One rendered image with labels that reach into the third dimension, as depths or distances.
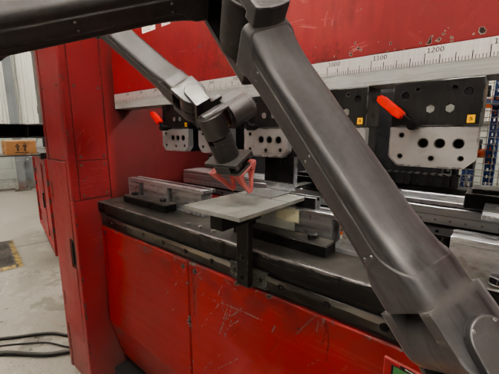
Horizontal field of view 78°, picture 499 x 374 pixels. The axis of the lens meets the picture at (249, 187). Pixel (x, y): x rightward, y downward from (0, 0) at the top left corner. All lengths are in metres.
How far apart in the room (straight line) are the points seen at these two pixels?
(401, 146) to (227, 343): 0.72
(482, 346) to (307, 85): 0.26
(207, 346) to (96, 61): 1.17
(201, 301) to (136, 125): 0.89
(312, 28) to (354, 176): 0.57
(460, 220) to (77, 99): 1.39
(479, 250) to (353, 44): 0.48
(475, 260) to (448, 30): 0.43
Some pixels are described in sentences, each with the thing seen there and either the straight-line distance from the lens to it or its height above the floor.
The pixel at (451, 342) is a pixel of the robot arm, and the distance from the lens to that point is 0.29.
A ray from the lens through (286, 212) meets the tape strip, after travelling 0.86.
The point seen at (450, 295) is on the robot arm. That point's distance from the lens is 0.29.
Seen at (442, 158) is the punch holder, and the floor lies 1.12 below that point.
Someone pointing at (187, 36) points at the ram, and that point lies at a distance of 1.12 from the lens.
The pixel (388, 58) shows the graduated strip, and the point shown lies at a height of 1.32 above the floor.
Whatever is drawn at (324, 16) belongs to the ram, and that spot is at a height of 1.43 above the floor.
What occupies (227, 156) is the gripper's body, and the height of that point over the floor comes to 1.12.
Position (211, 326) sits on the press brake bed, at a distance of 1.04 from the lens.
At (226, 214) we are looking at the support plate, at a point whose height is 1.00.
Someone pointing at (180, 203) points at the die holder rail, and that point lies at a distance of 1.19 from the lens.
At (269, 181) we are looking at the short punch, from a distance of 0.91.
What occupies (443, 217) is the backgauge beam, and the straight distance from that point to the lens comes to 1.00.
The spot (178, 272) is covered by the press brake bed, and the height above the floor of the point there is 0.71.
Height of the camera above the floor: 1.17
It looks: 10 degrees down
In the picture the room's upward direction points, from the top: straight up
